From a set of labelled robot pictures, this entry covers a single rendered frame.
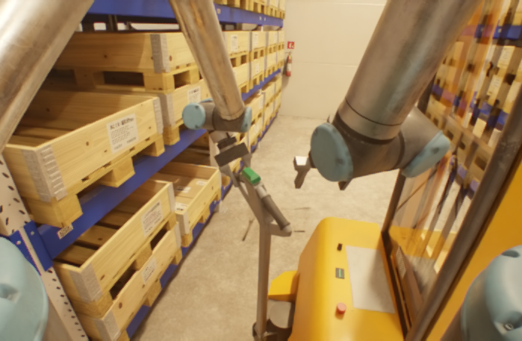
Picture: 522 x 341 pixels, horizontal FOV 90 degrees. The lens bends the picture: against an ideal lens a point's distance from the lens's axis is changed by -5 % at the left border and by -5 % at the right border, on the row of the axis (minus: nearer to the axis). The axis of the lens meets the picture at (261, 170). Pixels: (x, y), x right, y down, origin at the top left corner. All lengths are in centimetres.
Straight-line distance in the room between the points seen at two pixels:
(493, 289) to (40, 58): 55
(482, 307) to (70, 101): 213
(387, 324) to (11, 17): 134
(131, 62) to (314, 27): 508
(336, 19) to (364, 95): 618
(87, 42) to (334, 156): 186
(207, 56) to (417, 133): 47
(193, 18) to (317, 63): 599
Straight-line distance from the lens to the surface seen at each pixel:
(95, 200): 150
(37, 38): 48
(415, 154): 49
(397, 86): 35
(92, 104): 203
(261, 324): 165
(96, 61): 207
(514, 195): 88
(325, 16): 653
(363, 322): 127
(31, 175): 126
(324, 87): 663
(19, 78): 46
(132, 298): 185
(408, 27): 33
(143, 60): 185
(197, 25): 65
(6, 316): 26
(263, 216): 108
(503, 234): 94
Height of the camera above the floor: 189
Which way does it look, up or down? 28 degrees down
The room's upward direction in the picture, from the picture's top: 2 degrees clockwise
